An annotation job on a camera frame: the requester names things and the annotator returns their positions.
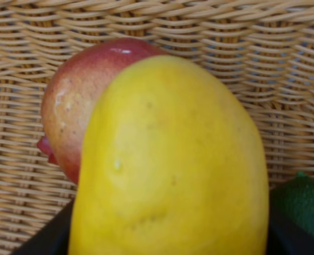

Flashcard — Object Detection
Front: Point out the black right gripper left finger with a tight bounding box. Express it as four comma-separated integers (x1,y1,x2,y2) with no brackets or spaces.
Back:
12,199,74,255

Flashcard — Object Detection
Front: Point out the green lime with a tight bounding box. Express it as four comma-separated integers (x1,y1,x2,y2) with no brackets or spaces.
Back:
270,172,314,237

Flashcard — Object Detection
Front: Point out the yellow mango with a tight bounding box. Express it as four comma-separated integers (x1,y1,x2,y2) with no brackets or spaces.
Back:
68,55,269,254

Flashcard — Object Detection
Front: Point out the orange wicker basket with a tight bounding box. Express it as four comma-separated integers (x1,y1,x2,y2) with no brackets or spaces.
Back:
0,1,314,254

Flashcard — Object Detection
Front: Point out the red pomegranate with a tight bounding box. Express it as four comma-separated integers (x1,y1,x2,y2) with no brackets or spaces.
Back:
37,38,166,184

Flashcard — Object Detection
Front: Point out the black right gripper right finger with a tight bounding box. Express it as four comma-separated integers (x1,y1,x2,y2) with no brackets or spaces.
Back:
266,207,314,255

